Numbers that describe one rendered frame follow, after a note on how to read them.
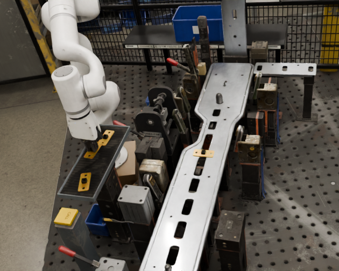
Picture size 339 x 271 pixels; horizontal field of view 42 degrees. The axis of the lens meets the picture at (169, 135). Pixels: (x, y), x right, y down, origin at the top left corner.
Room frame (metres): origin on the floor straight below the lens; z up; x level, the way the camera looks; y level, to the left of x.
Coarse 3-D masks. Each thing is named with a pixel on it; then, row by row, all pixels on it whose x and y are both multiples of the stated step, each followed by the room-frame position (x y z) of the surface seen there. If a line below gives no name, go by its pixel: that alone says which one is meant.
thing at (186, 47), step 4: (188, 44) 1.77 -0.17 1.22; (184, 48) 1.75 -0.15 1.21; (188, 48) 1.75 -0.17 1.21; (192, 48) 1.74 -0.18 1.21; (184, 52) 1.75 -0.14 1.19; (188, 52) 1.74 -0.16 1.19; (188, 56) 1.74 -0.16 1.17; (192, 56) 1.76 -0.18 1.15; (188, 60) 1.74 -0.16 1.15; (192, 60) 1.76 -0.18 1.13; (188, 64) 1.74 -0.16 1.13; (192, 64) 1.74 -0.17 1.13; (192, 68) 1.74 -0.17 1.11; (192, 72) 1.74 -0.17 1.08; (196, 72) 1.76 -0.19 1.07
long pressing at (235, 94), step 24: (216, 72) 1.82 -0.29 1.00; (240, 72) 1.78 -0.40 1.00; (240, 96) 1.59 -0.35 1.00; (216, 120) 1.45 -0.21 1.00; (192, 144) 1.33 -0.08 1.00; (216, 144) 1.31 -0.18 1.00; (192, 168) 1.20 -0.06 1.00; (216, 168) 1.17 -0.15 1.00; (168, 192) 1.10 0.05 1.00; (216, 192) 1.06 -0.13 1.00; (168, 216) 0.99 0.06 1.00; (192, 216) 0.97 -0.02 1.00; (168, 240) 0.89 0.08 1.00; (192, 240) 0.87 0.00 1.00; (144, 264) 0.82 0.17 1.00; (192, 264) 0.78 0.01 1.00
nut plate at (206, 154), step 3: (195, 150) 1.30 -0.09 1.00; (198, 150) 1.29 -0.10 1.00; (201, 150) 1.29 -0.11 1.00; (204, 150) 1.28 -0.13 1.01; (207, 150) 1.28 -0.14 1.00; (195, 153) 1.28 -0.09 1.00; (198, 153) 1.27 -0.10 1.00; (201, 153) 1.26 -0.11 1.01; (204, 153) 1.26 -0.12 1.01; (207, 153) 1.26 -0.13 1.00; (213, 153) 1.26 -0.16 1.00; (201, 156) 1.25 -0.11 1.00; (204, 156) 1.25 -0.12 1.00; (207, 156) 1.24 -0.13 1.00; (210, 156) 1.24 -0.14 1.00
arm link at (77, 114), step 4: (88, 104) 1.19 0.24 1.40; (84, 108) 1.17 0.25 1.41; (88, 108) 1.18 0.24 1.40; (68, 112) 1.17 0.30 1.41; (72, 112) 1.16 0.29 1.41; (76, 112) 1.16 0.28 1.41; (80, 112) 1.16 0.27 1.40; (84, 112) 1.17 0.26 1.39; (68, 116) 1.17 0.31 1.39; (72, 116) 1.16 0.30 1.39; (76, 116) 1.16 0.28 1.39; (80, 116) 1.16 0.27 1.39
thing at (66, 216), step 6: (60, 210) 0.98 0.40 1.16; (66, 210) 0.98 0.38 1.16; (72, 210) 0.97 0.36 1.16; (60, 216) 0.96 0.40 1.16; (66, 216) 0.95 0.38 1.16; (72, 216) 0.95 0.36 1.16; (54, 222) 0.94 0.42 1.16; (60, 222) 0.93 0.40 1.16; (66, 222) 0.93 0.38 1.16; (72, 222) 0.93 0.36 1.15
